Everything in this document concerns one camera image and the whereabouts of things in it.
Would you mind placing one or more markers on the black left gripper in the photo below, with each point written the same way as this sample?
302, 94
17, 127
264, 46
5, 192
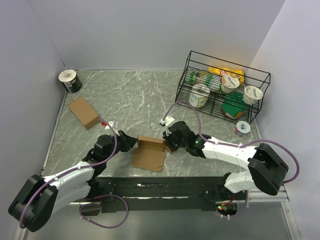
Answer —
128, 142

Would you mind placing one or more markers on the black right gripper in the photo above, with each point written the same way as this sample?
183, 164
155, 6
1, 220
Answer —
168, 142

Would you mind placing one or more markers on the brown cardboard box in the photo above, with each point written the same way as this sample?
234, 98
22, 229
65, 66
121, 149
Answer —
84, 112
149, 154

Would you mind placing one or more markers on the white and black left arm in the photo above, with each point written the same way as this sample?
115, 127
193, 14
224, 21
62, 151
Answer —
40, 196

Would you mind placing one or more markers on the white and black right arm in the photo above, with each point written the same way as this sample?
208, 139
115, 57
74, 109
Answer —
263, 168

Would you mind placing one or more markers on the folded brown cardboard box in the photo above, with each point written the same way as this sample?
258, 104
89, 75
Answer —
84, 112

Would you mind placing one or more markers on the white green cup lower shelf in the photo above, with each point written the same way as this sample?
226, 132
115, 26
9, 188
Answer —
199, 95

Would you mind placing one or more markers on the green snack packet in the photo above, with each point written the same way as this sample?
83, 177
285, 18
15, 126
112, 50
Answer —
233, 105

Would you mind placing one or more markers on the purple yogurt cup on table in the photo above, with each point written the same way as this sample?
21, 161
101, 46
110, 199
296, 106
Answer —
242, 128

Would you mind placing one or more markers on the green white packet in rack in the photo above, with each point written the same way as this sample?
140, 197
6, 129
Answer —
212, 81

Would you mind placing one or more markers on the yogurt cup upper middle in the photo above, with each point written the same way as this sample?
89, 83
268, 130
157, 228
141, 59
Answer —
229, 83

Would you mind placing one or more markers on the yellow snack bag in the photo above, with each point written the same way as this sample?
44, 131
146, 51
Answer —
222, 71

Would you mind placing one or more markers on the yogurt cup upper right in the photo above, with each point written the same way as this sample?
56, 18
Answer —
252, 95

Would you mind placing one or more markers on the dark green noodle cup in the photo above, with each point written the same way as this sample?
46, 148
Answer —
70, 81

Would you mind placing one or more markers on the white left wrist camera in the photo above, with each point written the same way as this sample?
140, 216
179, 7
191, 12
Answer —
109, 125

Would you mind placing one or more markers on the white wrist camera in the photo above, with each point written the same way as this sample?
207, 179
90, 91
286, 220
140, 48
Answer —
109, 125
166, 121

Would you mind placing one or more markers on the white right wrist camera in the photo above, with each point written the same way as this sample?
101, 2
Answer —
166, 121

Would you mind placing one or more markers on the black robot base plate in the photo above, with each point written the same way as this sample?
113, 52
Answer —
160, 193

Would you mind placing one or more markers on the black wire rack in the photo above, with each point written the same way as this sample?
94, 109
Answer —
197, 61

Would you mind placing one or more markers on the aluminium frame rail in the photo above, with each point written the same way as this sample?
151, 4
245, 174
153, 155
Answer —
259, 196

